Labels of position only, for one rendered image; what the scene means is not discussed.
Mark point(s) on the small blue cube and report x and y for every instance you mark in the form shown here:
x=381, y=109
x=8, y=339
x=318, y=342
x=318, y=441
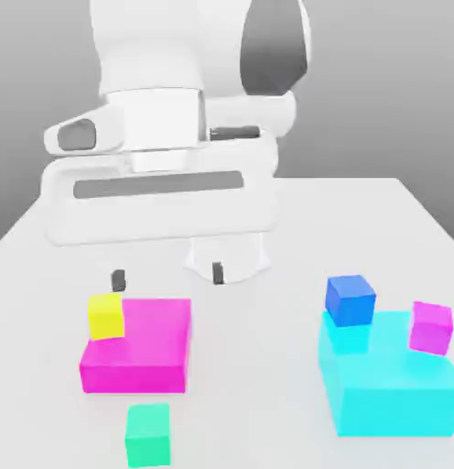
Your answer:
x=349, y=300

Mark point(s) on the small green cube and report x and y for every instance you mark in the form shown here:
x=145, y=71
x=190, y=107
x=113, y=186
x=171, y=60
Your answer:
x=148, y=436

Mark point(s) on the small magenta cube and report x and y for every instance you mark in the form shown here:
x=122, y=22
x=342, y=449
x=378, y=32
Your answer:
x=430, y=328

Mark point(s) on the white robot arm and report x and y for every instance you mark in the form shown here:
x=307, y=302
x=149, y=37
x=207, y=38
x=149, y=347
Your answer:
x=150, y=55

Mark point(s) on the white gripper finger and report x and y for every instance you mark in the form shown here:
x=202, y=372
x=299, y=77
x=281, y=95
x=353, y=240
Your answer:
x=118, y=280
x=218, y=273

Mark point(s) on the small yellow cube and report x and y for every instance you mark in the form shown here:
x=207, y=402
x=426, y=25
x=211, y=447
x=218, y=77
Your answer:
x=106, y=316

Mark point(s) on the large magenta box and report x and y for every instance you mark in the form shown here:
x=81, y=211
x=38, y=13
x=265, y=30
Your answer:
x=153, y=340

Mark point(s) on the large cyan box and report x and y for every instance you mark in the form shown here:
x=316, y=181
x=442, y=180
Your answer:
x=388, y=388

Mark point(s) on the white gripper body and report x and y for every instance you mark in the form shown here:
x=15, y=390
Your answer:
x=157, y=212

